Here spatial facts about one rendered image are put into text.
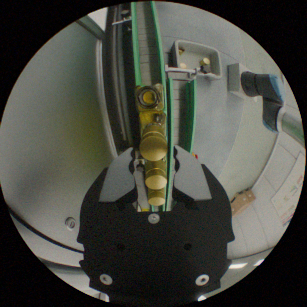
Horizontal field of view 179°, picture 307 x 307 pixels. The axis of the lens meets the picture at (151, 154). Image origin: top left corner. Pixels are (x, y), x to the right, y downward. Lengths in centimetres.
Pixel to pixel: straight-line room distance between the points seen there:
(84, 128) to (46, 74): 13
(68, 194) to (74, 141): 8
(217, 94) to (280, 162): 341
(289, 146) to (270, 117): 318
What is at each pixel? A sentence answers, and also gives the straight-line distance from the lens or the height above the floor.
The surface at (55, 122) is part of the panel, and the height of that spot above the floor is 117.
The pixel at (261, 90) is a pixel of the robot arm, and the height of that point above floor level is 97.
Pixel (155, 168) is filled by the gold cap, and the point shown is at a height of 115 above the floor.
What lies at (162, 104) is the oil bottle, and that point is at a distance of 18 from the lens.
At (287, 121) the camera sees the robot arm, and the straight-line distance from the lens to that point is 51.
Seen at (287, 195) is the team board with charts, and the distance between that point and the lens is 388.
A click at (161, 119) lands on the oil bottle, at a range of 18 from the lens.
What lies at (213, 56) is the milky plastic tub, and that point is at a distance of 62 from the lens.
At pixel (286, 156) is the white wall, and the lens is 373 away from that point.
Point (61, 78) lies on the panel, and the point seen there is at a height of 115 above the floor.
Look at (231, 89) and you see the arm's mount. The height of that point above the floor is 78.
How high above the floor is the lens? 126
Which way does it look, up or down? 58 degrees down
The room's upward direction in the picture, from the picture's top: 179 degrees counter-clockwise
